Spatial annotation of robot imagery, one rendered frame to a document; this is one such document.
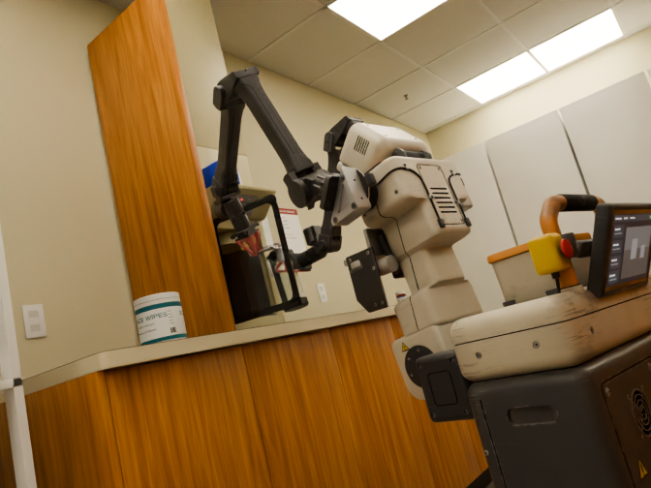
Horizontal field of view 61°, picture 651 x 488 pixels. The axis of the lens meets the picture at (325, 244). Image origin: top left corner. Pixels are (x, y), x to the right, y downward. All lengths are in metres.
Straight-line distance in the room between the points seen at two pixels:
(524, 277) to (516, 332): 0.19
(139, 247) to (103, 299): 0.24
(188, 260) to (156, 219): 0.24
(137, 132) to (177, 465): 1.35
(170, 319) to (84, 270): 0.73
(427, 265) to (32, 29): 1.93
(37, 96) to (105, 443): 1.52
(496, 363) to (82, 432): 0.95
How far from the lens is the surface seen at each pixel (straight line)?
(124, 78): 2.48
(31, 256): 2.21
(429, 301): 1.36
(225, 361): 1.63
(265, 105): 1.53
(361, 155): 1.48
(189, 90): 2.38
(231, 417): 1.62
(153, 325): 1.63
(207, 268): 1.98
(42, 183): 2.34
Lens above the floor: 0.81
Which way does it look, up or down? 11 degrees up
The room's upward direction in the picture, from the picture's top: 14 degrees counter-clockwise
